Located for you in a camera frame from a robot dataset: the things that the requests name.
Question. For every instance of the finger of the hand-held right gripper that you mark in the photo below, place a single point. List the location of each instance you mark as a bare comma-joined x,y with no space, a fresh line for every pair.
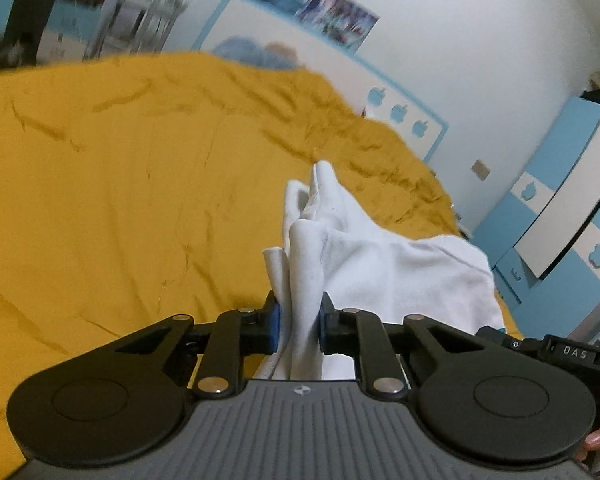
500,337

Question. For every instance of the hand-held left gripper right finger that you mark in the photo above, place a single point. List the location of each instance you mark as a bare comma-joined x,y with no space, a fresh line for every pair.
324,331

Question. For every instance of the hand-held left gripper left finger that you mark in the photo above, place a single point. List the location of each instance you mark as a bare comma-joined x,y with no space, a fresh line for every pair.
274,327

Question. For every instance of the white garment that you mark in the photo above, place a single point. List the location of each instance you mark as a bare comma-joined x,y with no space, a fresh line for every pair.
380,270

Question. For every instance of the blue and white wardrobe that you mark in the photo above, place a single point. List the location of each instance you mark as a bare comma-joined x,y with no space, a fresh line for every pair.
555,220

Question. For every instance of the yellow bed sheet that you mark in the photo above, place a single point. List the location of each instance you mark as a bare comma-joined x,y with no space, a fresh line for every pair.
130,185

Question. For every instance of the white headboard with blue apples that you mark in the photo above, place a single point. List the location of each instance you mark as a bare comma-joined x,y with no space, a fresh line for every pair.
360,85

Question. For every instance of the blue pillow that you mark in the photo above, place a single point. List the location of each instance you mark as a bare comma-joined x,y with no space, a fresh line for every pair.
257,52

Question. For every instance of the cluttered desk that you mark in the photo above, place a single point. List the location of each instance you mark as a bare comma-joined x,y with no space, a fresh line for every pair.
80,10

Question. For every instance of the beige wall switch plate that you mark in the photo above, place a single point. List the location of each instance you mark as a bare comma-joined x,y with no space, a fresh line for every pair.
480,170

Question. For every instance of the wall poster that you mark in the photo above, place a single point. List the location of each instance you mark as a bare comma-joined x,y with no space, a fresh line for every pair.
337,12

